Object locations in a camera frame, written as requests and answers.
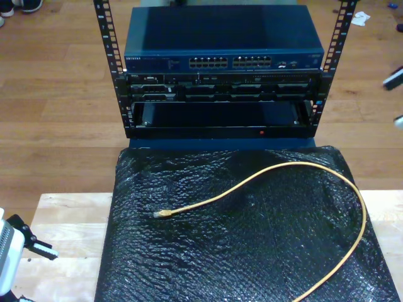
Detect yellow network cable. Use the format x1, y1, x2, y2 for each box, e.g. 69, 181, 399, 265
153, 162, 368, 302

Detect crumpled white paper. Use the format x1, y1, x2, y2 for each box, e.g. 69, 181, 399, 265
351, 11, 372, 28

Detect black rack server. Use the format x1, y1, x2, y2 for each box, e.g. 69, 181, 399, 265
115, 71, 331, 103

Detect black bubble wrap mat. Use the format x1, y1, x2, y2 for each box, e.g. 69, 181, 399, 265
93, 145, 399, 302

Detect blue base board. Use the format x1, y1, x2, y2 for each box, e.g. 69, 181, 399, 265
128, 137, 317, 151

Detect black rack shelf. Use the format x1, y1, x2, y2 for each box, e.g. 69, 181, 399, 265
125, 100, 315, 139

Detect black perforated rack post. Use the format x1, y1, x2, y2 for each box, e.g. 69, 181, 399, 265
308, 0, 359, 138
93, 0, 133, 139

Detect blue network switch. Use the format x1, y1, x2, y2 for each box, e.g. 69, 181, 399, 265
123, 4, 325, 74

